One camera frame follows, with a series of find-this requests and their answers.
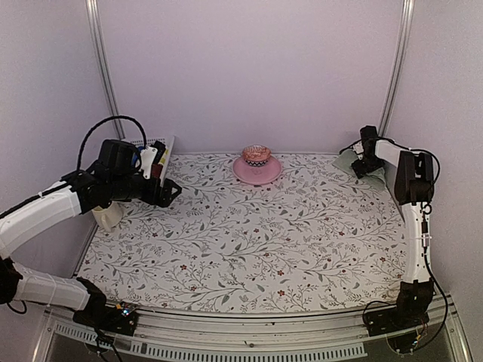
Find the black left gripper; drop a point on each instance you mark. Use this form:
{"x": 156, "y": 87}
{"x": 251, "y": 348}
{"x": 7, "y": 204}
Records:
{"x": 165, "y": 198}

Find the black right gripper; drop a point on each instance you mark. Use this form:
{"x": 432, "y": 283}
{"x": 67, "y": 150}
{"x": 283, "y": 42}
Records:
{"x": 361, "y": 170}

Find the green panda towel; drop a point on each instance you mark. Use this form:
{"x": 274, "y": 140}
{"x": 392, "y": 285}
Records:
{"x": 370, "y": 173}

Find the dark red towel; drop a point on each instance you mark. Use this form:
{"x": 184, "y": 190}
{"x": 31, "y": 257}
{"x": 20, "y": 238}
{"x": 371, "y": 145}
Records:
{"x": 156, "y": 170}

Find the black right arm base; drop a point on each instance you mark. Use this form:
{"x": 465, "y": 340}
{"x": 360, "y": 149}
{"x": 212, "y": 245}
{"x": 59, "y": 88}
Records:
{"x": 409, "y": 311}

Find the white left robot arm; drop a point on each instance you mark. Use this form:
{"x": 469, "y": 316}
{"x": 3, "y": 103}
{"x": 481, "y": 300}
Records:
{"x": 66, "y": 199}

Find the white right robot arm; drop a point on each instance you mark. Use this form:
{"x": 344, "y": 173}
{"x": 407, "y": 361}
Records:
{"x": 414, "y": 188}

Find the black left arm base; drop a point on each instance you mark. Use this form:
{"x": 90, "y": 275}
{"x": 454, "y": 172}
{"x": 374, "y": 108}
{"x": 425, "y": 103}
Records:
{"x": 99, "y": 316}

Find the white cup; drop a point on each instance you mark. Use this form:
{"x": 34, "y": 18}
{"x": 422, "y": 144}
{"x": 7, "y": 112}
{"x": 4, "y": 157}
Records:
{"x": 108, "y": 218}

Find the yellow green rolled towel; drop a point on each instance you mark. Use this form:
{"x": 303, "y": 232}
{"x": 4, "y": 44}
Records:
{"x": 163, "y": 157}

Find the white plastic basket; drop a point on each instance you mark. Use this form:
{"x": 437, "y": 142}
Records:
{"x": 167, "y": 141}

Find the patterned small bowl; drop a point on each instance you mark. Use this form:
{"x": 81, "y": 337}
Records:
{"x": 256, "y": 155}

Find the pink plate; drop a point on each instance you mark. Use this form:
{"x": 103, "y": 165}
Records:
{"x": 257, "y": 176}

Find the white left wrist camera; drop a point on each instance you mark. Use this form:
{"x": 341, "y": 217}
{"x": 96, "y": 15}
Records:
{"x": 147, "y": 157}

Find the right aluminium frame post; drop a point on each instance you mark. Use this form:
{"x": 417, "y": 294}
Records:
{"x": 404, "y": 33}

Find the aluminium frame post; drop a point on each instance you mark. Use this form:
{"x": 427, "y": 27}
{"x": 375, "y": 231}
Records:
{"x": 404, "y": 33}
{"x": 101, "y": 56}

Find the aluminium front rail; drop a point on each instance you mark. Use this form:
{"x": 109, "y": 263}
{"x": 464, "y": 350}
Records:
{"x": 168, "y": 335}

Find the left aluminium frame post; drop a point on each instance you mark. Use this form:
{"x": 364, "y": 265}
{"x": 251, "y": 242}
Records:
{"x": 101, "y": 56}

